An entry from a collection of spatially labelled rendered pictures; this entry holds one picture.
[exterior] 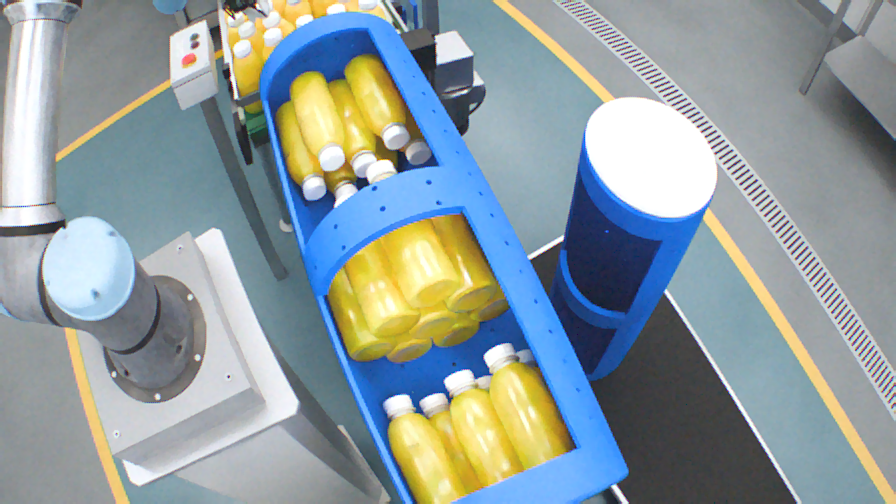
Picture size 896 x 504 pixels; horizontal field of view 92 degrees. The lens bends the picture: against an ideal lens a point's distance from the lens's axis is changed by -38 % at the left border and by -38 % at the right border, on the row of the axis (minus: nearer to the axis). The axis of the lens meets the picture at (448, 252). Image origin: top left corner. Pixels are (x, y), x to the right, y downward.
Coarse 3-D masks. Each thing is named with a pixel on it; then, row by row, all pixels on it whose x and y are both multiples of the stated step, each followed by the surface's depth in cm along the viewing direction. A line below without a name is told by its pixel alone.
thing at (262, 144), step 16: (224, 32) 152; (400, 32) 146; (224, 48) 148; (240, 96) 137; (240, 112) 135; (240, 128) 133; (256, 128) 134; (240, 144) 134; (256, 144) 155; (272, 160) 191; (272, 176) 197; (272, 192) 205; (288, 224) 222
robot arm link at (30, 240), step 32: (0, 0) 52; (32, 0) 50; (64, 0) 53; (32, 32) 52; (64, 32) 56; (32, 64) 53; (32, 96) 53; (32, 128) 54; (32, 160) 55; (32, 192) 56; (0, 224) 53; (32, 224) 55; (64, 224) 61; (0, 256) 54; (32, 256) 55; (0, 288) 54; (32, 288) 54; (32, 320) 57
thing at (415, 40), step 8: (408, 32) 130; (416, 32) 130; (424, 32) 130; (432, 32) 132; (408, 40) 129; (416, 40) 129; (424, 40) 129; (432, 40) 129; (408, 48) 128; (416, 48) 128; (424, 48) 129; (432, 48) 130; (416, 56) 130; (424, 56) 131; (432, 56) 132; (424, 64) 133; (432, 64) 134
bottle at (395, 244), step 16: (384, 176) 89; (416, 224) 84; (432, 224) 86; (384, 240) 85; (400, 240) 83; (416, 240) 83; (432, 240) 84; (400, 256) 83; (416, 256) 82; (432, 256) 82; (448, 256) 84; (400, 272) 83; (416, 272) 81; (432, 272) 81; (448, 272) 82; (400, 288) 83; (416, 288) 81; (432, 288) 83; (448, 288) 84; (416, 304) 84; (432, 304) 86
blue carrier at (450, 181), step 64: (320, 64) 111; (384, 64) 118; (448, 128) 93; (384, 192) 82; (448, 192) 83; (320, 256) 84; (512, 256) 82; (512, 320) 97; (384, 384) 94; (576, 384) 74; (384, 448) 76
